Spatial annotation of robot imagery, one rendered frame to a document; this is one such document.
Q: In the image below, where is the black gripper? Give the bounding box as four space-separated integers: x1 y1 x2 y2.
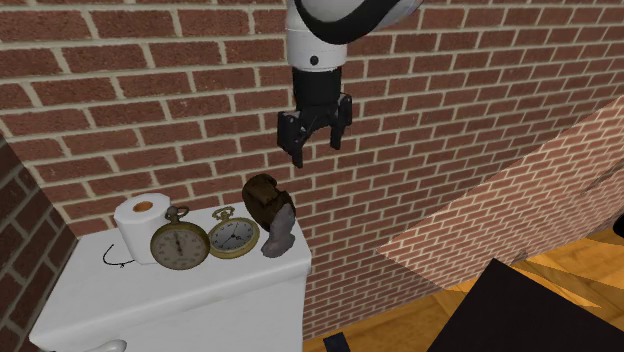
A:
276 66 354 170

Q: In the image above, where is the brown and grey bust figure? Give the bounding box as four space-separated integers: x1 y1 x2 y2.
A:
241 173 297 259

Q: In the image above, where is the gold pocket watch white dial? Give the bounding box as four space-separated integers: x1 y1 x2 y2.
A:
207 206 262 260

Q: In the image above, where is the dark brass pocket watch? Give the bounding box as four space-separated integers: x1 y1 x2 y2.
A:
149 205 212 272

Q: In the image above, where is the white toilet paper roll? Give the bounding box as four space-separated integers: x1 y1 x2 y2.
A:
113 192 172 266

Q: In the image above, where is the thin black cord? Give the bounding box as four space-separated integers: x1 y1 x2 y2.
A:
102 243 136 269

